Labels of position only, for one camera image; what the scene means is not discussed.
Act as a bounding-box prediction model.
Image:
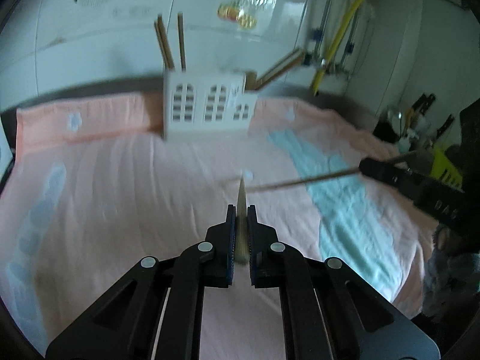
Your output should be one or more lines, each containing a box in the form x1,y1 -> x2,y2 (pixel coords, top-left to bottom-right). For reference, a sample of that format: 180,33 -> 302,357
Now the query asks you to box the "wooden chopstick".
252,48 -> 306,91
243,150 -> 417,193
177,12 -> 186,71
154,15 -> 175,71
255,54 -> 304,91
234,177 -> 250,266

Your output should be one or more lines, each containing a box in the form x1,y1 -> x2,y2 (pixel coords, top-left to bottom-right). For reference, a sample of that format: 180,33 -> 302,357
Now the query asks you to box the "green dish rack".
430,146 -> 463,189

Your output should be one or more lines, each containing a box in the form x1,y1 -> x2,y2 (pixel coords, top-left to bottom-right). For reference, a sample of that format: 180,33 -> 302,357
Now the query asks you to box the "pink towel with blue pattern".
1,94 -> 436,352

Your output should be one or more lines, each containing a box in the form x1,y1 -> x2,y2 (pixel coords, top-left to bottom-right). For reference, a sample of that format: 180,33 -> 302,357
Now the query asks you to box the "white plastic utensil holder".
163,71 -> 258,141

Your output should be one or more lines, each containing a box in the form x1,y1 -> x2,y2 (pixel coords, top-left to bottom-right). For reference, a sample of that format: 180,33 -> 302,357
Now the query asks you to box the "black handled knife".
412,94 -> 436,116

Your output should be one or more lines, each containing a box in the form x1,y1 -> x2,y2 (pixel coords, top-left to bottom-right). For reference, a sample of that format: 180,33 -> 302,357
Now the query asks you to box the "braided metal hose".
338,0 -> 370,80
310,0 -> 340,65

